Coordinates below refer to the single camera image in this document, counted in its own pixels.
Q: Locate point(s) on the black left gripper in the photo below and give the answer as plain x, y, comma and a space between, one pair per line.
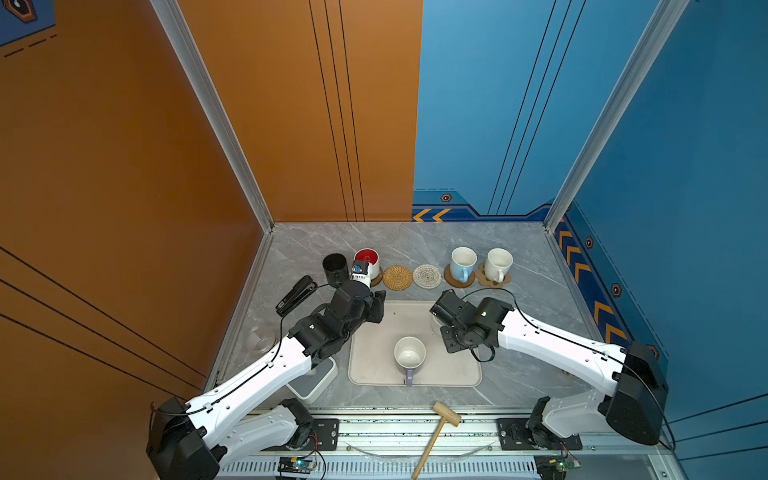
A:
376, 305

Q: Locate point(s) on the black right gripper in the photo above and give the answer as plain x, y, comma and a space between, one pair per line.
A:
449, 346

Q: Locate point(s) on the glossy brown round coaster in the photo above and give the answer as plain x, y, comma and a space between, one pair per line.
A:
376, 280

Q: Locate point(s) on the tan woven rattan coaster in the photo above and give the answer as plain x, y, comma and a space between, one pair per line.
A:
397, 278

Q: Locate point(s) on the round dark cork coaster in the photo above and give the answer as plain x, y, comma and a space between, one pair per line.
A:
456, 283

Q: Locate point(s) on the red inside white mug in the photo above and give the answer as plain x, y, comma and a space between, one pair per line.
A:
370, 256

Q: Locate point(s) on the black mug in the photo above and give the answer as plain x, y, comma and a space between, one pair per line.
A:
336, 269

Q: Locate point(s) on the paw print cork coaster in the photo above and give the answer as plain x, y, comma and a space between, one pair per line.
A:
485, 281

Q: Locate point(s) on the white woven round coaster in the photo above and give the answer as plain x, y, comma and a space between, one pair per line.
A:
427, 276

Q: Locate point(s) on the light blue mug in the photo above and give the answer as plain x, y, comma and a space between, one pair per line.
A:
463, 261

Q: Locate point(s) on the large white mug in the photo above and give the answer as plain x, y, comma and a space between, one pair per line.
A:
436, 326

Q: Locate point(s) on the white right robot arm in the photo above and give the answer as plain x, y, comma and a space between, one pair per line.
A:
628, 389

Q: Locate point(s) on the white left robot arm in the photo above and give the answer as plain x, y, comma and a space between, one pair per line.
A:
196, 438

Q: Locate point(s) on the clear glass cup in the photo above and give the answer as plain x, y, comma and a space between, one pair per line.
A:
259, 341

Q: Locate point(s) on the beige serving tray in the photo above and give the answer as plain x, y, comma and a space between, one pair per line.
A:
371, 353

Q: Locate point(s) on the black stapler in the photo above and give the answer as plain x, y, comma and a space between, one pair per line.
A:
301, 290

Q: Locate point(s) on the wooden mallet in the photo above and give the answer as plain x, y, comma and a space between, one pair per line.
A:
446, 416

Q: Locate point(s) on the right green circuit board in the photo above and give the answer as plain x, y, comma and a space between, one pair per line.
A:
551, 468

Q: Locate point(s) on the green circuit board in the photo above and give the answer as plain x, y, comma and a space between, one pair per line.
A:
551, 468
296, 467

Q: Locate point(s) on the left green circuit board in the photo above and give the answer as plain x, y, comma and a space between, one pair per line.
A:
296, 467

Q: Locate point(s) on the white mug purple handle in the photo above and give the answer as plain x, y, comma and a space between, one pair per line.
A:
410, 353

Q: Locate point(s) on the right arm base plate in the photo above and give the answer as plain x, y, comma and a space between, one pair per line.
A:
515, 435

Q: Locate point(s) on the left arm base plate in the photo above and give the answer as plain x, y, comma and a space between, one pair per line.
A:
324, 434

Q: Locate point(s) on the aluminium front rail frame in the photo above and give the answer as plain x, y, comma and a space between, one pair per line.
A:
388, 443

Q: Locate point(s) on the aluminium corner post left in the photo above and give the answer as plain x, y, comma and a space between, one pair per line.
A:
176, 29

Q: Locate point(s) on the aluminium corner post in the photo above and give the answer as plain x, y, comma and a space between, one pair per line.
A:
176, 29
652, 40

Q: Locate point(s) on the aluminium corner post right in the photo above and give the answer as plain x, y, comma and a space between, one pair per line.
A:
652, 40

